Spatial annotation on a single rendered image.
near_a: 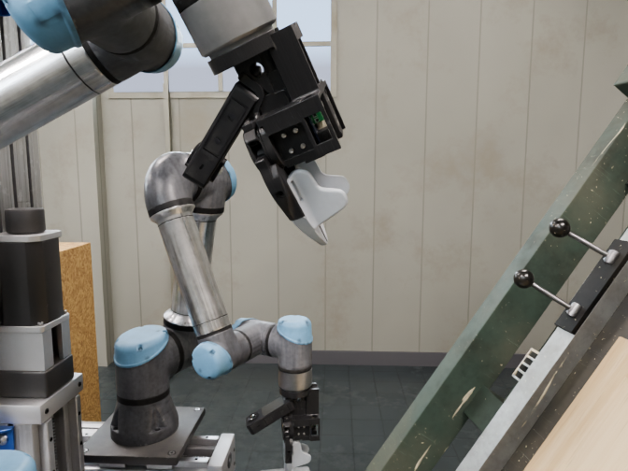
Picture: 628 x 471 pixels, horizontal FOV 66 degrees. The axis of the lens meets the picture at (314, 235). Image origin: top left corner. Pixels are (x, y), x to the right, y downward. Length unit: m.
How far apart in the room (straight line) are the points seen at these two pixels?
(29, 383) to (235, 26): 0.72
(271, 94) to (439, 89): 3.69
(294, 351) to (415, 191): 3.10
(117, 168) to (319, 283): 1.94
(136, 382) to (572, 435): 0.85
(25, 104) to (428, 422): 1.02
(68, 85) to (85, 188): 3.76
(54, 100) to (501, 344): 1.02
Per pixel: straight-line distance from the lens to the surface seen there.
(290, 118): 0.44
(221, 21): 0.43
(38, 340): 0.94
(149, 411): 1.19
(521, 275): 1.01
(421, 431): 1.24
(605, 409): 0.94
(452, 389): 1.23
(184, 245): 1.01
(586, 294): 1.04
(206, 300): 1.00
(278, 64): 0.45
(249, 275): 4.14
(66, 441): 1.08
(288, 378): 1.08
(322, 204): 0.48
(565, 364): 1.03
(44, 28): 0.47
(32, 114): 0.62
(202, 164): 0.48
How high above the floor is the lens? 1.63
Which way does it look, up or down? 7 degrees down
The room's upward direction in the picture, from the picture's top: straight up
